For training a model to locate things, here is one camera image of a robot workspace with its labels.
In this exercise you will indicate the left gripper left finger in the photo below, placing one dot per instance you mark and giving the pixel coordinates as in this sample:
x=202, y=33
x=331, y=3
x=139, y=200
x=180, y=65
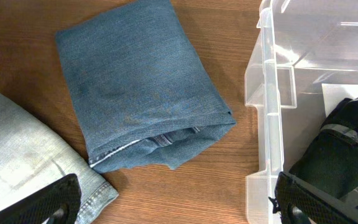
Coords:
x=56, y=203

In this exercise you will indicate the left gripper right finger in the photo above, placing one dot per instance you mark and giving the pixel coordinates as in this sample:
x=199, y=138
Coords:
x=296, y=201

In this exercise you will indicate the black garment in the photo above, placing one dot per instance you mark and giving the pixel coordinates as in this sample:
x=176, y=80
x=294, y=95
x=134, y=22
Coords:
x=330, y=162

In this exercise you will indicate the light grey folded jeans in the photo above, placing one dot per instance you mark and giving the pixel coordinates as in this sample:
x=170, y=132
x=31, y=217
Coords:
x=32, y=156

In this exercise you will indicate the white label in bin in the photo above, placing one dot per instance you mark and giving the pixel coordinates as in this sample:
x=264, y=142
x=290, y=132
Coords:
x=333, y=94

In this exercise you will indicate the dark blue folded jeans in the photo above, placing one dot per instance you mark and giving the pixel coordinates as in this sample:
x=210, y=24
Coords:
x=139, y=90

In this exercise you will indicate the clear plastic storage bin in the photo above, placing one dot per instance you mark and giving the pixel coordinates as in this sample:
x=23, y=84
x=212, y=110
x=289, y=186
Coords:
x=301, y=44

